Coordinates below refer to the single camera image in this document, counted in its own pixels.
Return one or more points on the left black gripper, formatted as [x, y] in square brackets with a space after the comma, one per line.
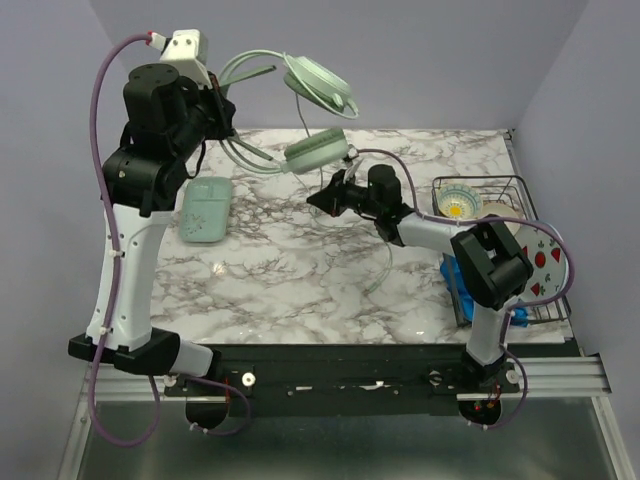
[224, 109]

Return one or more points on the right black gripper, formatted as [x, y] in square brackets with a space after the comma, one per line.
[339, 193]

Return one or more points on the mint green wired headphones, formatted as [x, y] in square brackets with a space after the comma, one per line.
[311, 81]

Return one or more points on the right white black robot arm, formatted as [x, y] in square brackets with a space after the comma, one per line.
[493, 266]

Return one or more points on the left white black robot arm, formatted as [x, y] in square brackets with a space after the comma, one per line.
[170, 116]

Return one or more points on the mint green rectangular tray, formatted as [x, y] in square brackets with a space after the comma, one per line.
[205, 210]

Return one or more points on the patterned yellow centre bowl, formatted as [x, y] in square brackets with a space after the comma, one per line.
[459, 201]

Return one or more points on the cream plain bowl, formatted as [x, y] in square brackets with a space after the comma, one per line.
[499, 210]

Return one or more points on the blue cloth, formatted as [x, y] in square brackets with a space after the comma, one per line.
[463, 304]

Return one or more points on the blue plate with red fruit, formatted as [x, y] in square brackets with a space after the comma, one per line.
[548, 261]

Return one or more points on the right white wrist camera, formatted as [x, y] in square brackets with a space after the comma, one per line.
[351, 168]

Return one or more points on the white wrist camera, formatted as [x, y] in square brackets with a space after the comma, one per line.
[351, 168]
[187, 52]

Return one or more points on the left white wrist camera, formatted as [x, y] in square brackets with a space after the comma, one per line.
[187, 52]

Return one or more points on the black wire dish rack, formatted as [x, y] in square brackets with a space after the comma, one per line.
[513, 191]

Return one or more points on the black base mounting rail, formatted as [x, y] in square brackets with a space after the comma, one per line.
[346, 380]

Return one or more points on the aluminium extrusion frame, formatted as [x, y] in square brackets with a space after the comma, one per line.
[559, 426]

